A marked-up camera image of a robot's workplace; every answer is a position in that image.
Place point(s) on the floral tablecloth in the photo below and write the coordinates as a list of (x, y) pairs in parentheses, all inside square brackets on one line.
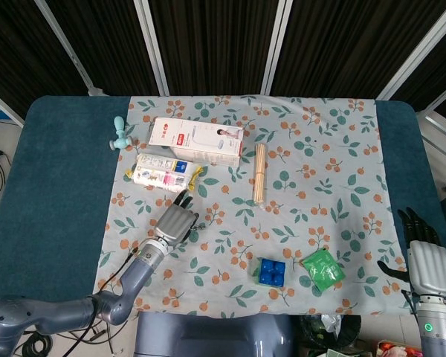
[(241, 201)]

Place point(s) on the white yellow snack packet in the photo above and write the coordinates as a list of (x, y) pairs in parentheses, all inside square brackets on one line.
[(163, 173)]

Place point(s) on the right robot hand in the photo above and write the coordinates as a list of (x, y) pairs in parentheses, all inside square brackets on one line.
[(427, 260)]

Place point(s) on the white red product box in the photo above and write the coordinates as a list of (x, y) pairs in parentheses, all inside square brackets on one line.
[(198, 142)]

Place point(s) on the blue square plastic block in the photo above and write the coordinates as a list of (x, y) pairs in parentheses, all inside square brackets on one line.
[(271, 272)]

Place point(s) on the teal table mat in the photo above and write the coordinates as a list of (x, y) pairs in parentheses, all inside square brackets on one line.
[(41, 193)]

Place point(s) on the robot torso base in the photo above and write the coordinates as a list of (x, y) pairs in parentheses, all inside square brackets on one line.
[(213, 334)]

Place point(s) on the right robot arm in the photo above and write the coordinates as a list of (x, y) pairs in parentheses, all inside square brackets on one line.
[(436, 323)]

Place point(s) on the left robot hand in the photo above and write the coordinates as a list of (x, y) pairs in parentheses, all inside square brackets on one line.
[(174, 221)]

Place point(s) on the green sachet packet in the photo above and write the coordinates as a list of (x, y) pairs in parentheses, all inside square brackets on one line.
[(323, 270)]

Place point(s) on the white plastic bag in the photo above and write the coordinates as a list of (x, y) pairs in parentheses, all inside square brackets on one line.
[(331, 323)]

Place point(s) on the wooden skewer bundle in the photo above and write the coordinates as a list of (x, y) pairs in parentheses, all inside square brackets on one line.
[(260, 174)]

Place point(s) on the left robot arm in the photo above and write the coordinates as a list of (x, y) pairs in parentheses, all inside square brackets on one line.
[(70, 297)]

